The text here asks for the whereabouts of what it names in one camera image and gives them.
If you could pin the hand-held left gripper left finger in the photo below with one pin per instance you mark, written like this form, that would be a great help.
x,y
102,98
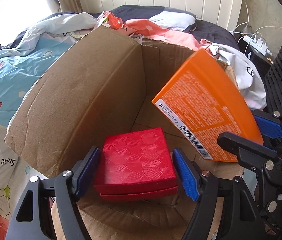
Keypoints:
x,y
87,170

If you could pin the small glass bottle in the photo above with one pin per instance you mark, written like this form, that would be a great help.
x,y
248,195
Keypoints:
x,y
247,28

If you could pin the black cabinet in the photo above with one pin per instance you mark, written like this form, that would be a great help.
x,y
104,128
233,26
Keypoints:
x,y
258,62

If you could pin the pink floral cloth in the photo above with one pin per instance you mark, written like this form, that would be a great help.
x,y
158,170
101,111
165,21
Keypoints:
x,y
161,32

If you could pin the cardboard box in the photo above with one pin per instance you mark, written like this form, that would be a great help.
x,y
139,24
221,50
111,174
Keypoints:
x,y
80,92

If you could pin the red textured box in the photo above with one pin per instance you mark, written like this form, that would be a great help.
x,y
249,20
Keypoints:
x,y
136,155

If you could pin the white printed garment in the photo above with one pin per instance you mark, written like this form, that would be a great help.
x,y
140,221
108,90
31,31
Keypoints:
x,y
241,62

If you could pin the orange carton box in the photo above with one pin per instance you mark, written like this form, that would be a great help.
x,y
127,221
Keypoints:
x,y
206,100

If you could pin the dark navy bedsheet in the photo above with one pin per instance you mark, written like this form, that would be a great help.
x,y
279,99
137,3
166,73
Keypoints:
x,y
216,32

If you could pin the star printed blanket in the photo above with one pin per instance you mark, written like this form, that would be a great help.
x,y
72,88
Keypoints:
x,y
5,67

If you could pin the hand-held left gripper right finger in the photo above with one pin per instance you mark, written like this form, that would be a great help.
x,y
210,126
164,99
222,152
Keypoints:
x,y
186,172

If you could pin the white power strip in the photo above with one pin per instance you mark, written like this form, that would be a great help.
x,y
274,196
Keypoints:
x,y
253,42

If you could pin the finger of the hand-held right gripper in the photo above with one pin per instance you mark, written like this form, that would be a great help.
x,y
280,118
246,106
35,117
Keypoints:
x,y
243,152
266,126

